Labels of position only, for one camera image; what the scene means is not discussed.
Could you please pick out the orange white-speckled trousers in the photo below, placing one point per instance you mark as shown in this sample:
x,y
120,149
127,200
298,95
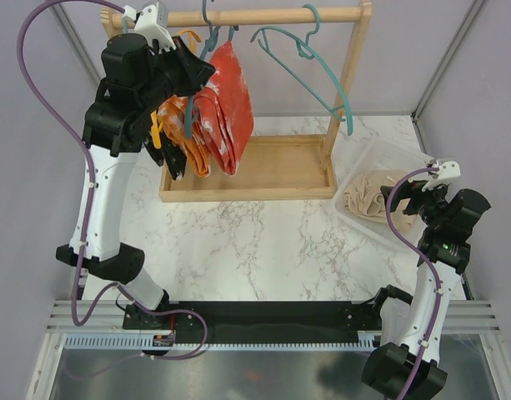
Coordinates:
x,y
171,116

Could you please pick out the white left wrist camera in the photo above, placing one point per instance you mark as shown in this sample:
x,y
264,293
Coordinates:
x,y
151,23

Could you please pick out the red white-speckled trousers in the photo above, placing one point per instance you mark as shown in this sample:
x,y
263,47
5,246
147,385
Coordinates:
x,y
225,121

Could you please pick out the white slotted cable duct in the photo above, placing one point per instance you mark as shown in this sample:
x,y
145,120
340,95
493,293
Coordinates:
x,y
153,342

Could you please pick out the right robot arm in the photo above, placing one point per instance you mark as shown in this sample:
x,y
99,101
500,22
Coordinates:
x,y
405,365

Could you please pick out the black white-speckled trousers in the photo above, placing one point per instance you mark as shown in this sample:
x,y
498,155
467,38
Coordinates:
x,y
168,155

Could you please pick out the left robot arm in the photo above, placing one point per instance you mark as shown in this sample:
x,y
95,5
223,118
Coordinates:
x,y
139,77

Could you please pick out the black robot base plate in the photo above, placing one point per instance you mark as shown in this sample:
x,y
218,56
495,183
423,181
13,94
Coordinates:
x,y
265,321

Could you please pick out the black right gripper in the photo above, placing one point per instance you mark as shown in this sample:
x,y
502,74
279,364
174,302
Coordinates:
x,y
413,190

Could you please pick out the beige trousers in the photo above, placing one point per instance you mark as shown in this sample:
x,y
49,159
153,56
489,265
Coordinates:
x,y
363,196

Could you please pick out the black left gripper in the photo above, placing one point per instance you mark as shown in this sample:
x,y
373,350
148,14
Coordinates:
x,y
196,72

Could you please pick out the wooden clothes rack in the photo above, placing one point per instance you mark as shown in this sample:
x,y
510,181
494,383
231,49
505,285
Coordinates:
x,y
278,167

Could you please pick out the yellow hanger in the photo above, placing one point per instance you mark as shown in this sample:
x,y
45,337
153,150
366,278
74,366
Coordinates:
x,y
156,128

